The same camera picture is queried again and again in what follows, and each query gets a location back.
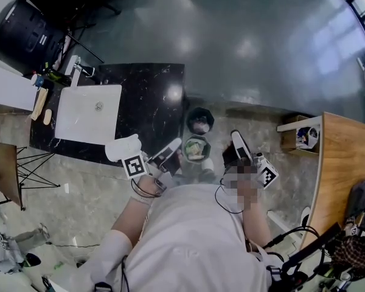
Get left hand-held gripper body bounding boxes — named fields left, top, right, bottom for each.
left=121, top=151, right=171, bottom=181

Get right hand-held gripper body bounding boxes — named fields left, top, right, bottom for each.
left=251, top=152, right=280, bottom=190

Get person's left forearm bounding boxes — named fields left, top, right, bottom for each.
left=109, top=175, right=164, bottom=246

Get person's right forearm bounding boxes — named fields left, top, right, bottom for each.
left=242, top=204, right=276, bottom=255

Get full octagonal waste bin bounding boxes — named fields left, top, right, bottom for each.
left=182, top=134, right=213, bottom=164

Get person's white shoe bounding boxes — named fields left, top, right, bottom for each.
left=200, top=158, right=215, bottom=173

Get white wristband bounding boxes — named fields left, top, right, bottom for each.
left=130, top=193, right=153, bottom=207

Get black marble counter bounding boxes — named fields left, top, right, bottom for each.
left=29, top=62, right=186, bottom=167

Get white plastic bag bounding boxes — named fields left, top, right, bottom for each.
left=295, top=125, right=321, bottom=151

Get white square sink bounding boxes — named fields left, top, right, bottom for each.
left=54, top=83, right=123, bottom=147

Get curved wooden desk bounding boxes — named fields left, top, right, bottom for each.
left=267, top=111, right=365, bottom=252

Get person's white shirt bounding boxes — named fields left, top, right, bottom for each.
left=68, top=182, right=282, bottom=292

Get black bag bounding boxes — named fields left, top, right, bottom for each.
left=347, top=179, right=365, bottom=220

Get chrome faucet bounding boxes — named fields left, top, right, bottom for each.
left=64, top=55, right=96, bottom=88

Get beige wooden board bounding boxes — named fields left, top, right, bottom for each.
left=29, top=86, right=49, bottom=122

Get brown checked fabric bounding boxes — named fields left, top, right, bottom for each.
left=334, top=235, right=365, bottom=281

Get green plastic item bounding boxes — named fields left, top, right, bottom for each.
left=45, top=68, right=66, bottom=83

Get black light stand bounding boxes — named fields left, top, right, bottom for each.
left=56, top=23, right=106, bottom=65

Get white and blue cup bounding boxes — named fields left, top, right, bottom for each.
left=29, top=73, right=46, bottom=89

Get black barrel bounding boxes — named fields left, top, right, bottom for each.
left=0, top=0, right=66, bottom=72

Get black wrist strap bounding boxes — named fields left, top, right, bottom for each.
left=131, top=177, right=167, bottom=199

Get wooden table wire legs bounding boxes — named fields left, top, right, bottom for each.
left=0, top=140, right=61, bottom=212

